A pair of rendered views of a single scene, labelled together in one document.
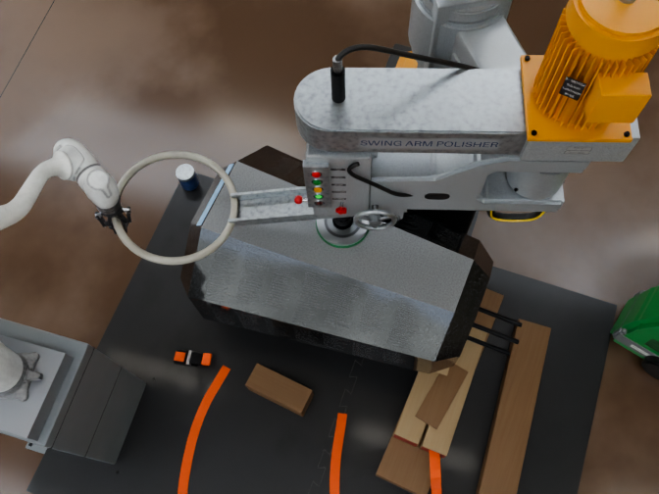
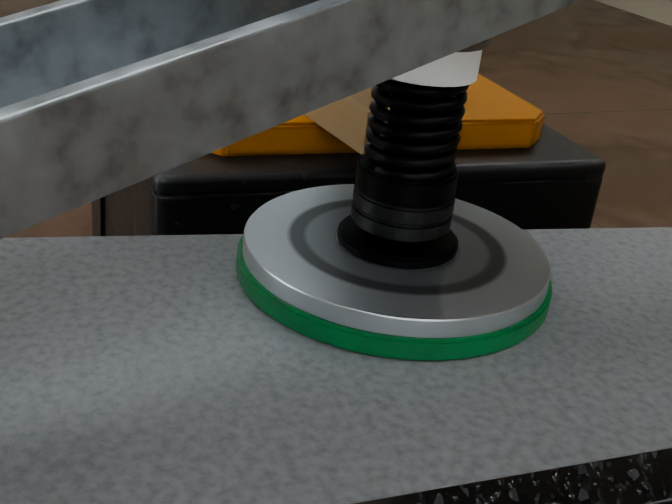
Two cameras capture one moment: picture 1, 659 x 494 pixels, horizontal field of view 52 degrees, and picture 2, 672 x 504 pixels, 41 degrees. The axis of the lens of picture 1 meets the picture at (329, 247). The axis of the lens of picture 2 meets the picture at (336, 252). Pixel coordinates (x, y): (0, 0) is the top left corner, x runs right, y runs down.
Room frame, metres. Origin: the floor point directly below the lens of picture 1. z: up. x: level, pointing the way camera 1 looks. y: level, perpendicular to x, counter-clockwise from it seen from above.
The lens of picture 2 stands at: (0.78, 0.38, 1.11)
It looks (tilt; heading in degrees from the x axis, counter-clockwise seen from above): 26 degrees down; 312
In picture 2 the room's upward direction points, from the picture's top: 7 degrees clockwise
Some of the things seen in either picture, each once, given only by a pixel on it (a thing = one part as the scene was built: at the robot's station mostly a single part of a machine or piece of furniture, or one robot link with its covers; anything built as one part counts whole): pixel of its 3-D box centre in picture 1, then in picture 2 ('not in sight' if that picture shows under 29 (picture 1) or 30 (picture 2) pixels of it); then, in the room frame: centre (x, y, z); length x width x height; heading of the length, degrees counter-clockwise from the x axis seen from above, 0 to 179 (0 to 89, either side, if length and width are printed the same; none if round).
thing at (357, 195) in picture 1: (364, 163); not in sight; (1.12, -0.14, 1.32); 0.36 x 0.22 x 0.45; 83
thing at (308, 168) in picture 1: (318, 184); not in sight; (1.02, 0.02, 1.37); 0.08 x 0.03 x 0.28; 83
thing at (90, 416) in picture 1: (62, 397); not in sight; (0.60, 1.21, 0.40); 0.50 x 0.50 x 0.80; 69
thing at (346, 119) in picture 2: not in sight; (359, 104); (1.47, -0.39, 0.81); 0.20 x 0.10 x 0.05; 164
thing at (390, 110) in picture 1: (458, 115); not in sight; (1.09, -0.41, 1.61); 0.96 x 0.25 x 0.17; 83
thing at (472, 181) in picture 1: (457, 170); not in sight; (1.07, -0.45, 1.30); 0.74 x 0.23 x 0.49; 83
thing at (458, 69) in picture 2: not in sight; (426, 43); (1.13, -0.06, 0.99); 0.07 x 0.07 x 0.04
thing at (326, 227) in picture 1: (342, 221); (396, 249); (1.13, -0.06, 0.84); 0.21 x 0.21 x 0.01
